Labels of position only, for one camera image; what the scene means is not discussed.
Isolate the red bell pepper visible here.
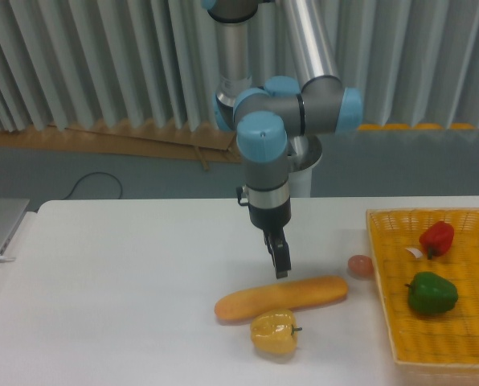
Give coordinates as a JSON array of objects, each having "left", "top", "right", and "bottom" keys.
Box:
[{"left": 419, "top": 221, "right": 455, "bottom": 260}]

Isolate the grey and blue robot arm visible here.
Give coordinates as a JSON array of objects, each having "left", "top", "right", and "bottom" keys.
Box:
[{"left": 201, "top": 1, "right": 362, "bottom": 278}]

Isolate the yellow woven basket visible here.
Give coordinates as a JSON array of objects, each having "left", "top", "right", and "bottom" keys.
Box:
[{"left": 366, "top": 208, "right": 479, "bottom": 368}]

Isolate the brown cardboard sheet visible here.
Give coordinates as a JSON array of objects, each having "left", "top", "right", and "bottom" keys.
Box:
[{"left": 0, "top": 119, "right": 240, "bottom": 170}]

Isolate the green bell pepper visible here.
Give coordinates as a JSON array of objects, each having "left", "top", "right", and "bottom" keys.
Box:
[{"left": 405, "top": 272, "right": 458, "bottom": 315}]

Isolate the black floor cable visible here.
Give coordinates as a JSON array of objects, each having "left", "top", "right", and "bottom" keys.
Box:
[{"left": 60, "top": 171, "right": 124, "bottom": 200}]

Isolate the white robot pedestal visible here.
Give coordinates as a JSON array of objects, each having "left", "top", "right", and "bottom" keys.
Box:
[{"left": 286, "top": 134, "right": 323, "bottom": 199}]

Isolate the brown egg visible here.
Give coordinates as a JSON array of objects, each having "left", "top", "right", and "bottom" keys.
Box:
[{"left": 347, "top": 255, "right": 375, "bottom": 277}]

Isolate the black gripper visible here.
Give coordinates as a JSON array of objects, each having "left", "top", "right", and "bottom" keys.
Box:
[{"left": 248, "top": 200, "right": 291, "bottom": 279}]

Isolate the yellow bell pepper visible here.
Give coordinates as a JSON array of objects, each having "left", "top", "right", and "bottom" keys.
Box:
[{"left": 250, "top": 309, "right": 302, "bottom": 355}]

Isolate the long orange bread loaf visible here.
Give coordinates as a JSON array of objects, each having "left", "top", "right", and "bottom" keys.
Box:
[{"left": 214, "top": 276, "right": 349, "bottom": 322}]

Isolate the white paper label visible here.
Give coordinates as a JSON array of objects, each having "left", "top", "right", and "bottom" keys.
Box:
[{"left": 405, "top": 248, "right": 423, "bottom": 259}]

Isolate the grey pleated curtain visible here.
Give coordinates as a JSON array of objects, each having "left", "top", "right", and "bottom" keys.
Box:
[{"left": 0, "top": 1, "right": 479, "bottom": 131}]

